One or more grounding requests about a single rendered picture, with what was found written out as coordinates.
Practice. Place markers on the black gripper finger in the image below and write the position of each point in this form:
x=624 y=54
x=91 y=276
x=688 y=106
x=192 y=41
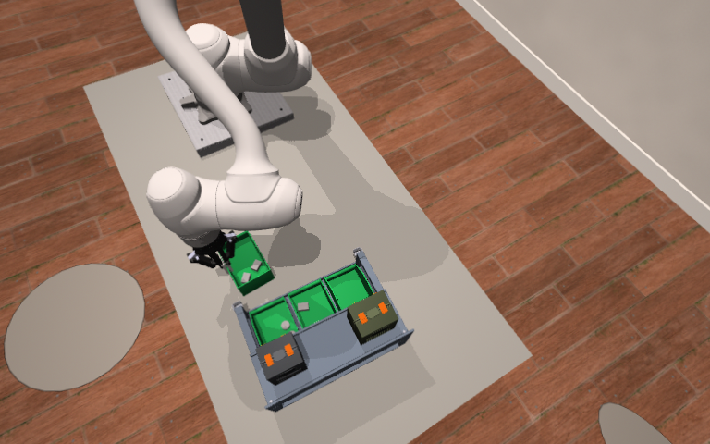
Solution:
x=204 y=260
x=230 y=249

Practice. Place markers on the green open-front bin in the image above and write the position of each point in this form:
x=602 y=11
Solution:
x=320 y=303
x=246 y=251
x=348 y=286
x=266 y=321

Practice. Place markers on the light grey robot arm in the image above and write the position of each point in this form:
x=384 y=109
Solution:
x=253 y=196

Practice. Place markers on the grey metal shelf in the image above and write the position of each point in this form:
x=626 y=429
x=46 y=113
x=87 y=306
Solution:
x=329 y=347

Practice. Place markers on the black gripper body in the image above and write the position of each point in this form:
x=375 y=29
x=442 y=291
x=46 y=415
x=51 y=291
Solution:
x=210 y=248

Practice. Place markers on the dark green tool case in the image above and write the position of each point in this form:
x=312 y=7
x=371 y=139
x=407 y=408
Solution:
x=372 y=317

